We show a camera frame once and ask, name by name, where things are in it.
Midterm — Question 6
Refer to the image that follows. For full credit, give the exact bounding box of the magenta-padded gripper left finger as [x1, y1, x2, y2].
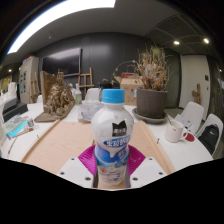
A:
[56, 144, 98, 189]

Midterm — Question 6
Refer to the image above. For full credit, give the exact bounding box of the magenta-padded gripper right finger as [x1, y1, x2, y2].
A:
[127, 144, 168, 190]

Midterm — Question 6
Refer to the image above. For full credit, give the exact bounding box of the blue-capped white drink bottle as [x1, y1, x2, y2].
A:
[90, 88, 135, 187]

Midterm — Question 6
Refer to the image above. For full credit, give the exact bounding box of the pale wooden panel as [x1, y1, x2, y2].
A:
[21, 119, 177, 176]

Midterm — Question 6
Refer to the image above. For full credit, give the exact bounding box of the white ceramic mug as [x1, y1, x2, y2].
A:
[163, 119, 189, 144]

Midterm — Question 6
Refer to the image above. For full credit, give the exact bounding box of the crumpled clear plastic bag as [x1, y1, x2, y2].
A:
[77, 99, 104, 123]

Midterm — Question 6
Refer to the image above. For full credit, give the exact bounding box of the stack of papers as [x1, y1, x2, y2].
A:
[174, 113, 194, 129]

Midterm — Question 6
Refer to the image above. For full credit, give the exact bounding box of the dried plant in grey pot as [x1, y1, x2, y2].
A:
[114, 44, 171, 119]

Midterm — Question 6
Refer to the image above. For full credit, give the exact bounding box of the teal book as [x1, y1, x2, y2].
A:
[3, 114, 31, 139]

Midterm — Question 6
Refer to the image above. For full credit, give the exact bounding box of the white plastic chair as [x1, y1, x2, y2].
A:
[174, 100, 205, 134]
[194, 113, 224, 158]
[84, 87, 101, 102]

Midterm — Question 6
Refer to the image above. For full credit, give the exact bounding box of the brown carved sculpture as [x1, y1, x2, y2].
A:
[34, 70, 77, 123]

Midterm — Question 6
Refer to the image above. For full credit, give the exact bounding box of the cardboard box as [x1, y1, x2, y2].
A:
[114, 76, 144, 107]

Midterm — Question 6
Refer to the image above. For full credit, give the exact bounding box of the black flat box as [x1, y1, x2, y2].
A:
[2, 96, 29, 123]

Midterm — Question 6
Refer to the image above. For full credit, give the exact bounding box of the wooden easel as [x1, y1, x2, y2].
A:
[77, 67, 95, 98]

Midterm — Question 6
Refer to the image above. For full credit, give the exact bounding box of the wooden figure sculpture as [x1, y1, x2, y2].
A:
[191, 83, 203, 105]

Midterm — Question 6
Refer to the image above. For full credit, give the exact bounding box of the white display board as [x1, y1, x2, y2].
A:
[18, 55, 40, 104]

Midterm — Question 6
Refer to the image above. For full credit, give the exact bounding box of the black wall screen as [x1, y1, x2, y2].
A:
[41, 47, 83, 78]

